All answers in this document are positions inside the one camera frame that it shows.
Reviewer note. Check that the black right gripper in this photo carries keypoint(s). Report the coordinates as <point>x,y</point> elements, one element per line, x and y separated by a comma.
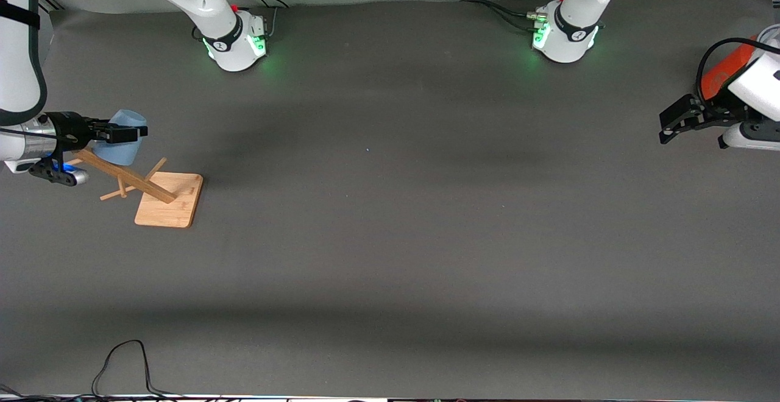
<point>68,130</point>

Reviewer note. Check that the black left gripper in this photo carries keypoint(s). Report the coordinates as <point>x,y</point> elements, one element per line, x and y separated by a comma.
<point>710,116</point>

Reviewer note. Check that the light blue plastic cup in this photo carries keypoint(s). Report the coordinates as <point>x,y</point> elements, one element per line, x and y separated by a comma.
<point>122,153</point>

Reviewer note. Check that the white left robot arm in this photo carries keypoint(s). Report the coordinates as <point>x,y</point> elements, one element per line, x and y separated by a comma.
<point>573,36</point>

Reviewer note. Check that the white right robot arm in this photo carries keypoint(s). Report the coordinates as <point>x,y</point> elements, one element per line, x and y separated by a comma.
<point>207,0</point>

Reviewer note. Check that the bamboo cup rack with pegs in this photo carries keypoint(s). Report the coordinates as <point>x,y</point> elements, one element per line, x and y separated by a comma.
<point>170,204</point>

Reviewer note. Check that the orange cylindrical can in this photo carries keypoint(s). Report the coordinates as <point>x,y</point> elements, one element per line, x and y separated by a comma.
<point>722,76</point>

